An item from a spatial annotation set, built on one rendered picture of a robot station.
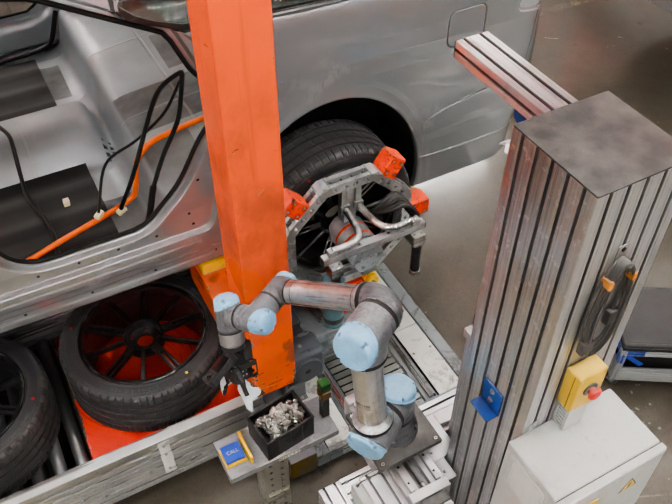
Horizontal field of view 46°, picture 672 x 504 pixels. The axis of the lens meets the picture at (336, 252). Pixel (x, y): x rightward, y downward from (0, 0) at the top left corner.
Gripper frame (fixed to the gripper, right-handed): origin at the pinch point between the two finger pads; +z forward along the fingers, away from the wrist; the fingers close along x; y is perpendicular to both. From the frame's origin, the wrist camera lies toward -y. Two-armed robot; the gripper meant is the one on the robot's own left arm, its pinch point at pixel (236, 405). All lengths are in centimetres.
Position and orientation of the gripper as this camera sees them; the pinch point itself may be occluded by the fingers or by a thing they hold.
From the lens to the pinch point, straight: 243.1
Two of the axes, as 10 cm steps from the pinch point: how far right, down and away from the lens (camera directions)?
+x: -6.6, -2.0, 7.3
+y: 7.5, -3.0, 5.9
